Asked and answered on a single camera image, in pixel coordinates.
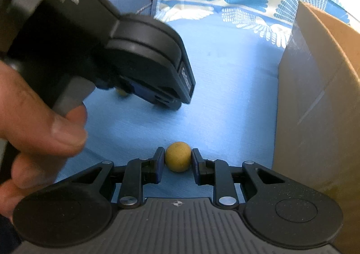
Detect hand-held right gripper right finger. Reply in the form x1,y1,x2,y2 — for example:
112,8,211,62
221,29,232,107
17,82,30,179
191,148,285,207

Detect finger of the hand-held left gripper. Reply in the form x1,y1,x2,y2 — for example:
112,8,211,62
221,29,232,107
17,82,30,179
120,79,183,111

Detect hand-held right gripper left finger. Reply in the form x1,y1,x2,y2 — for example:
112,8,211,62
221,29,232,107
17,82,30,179
65,146,166,209

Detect cardboard box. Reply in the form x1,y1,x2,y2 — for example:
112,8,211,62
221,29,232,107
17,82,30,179
271,0,360,254

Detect person's left hand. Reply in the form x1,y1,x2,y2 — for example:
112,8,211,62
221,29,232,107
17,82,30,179
0,58,88,222

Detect blue fan-print tablecloth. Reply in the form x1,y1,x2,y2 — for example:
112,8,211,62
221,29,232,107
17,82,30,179
55,0,360,207

